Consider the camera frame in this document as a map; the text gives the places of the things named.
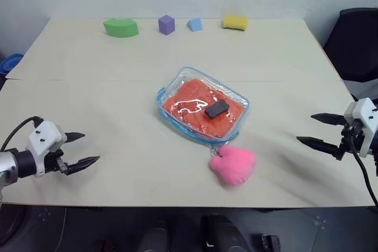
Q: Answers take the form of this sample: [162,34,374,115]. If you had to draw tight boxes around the yellow sponge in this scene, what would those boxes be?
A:
[222,14,249,32]

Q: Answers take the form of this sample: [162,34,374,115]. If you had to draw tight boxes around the small dark boxy object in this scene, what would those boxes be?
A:
[259,234,280,252]

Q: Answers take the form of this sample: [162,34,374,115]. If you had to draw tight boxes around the purple foam cube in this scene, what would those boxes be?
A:
[158,14,176,35]

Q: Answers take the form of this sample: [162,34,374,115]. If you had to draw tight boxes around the blue plastic bowl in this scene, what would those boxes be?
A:
[0,53,25,76]

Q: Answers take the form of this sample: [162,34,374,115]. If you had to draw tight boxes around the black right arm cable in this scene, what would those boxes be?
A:
[350,133,378,207]

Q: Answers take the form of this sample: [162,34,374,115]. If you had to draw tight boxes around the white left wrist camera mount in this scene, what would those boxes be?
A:
[25,120,67,178]

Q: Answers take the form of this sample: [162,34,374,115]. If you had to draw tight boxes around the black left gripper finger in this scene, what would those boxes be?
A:
[65,131,86,145]
[64,155,101,176]

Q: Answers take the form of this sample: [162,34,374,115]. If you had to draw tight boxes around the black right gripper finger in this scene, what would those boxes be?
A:
[296,136,341,156]
[310,112,346,126]

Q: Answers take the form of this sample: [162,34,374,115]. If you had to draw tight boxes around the light blue foam wedge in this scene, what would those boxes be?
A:
[186,18,204,32]

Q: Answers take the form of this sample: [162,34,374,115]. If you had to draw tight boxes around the pink plush charm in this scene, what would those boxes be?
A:
[209,145,256,187]

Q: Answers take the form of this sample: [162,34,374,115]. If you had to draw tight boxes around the clear pouch with orange cloth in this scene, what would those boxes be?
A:
[154,66,252,148]

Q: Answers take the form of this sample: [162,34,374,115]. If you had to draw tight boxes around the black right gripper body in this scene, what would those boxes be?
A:
[335,119,365,161]

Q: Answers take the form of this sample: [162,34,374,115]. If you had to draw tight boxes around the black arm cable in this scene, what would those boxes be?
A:
[350,133,378,207]
[0,116,43,152]

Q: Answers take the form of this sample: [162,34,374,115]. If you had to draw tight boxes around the green curved foam block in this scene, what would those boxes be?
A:
[103,17,140,39]

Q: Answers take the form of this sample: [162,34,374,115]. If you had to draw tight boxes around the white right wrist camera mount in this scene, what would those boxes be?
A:
[343,97,378,158]

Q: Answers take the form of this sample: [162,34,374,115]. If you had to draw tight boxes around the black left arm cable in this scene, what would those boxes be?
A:
[0,116,43,152]

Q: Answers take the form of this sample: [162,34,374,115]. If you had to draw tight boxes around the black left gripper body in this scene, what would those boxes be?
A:
[43,129,70,176]

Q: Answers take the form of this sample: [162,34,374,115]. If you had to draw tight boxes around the black office chair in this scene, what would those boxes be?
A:
[322,8,378,102]

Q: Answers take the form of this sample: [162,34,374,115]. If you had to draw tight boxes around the small black block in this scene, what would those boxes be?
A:
[204,100,230,120]

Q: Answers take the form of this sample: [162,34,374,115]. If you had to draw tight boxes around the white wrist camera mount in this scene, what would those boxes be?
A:
[25,120,67,178]
[343,97,378,158]

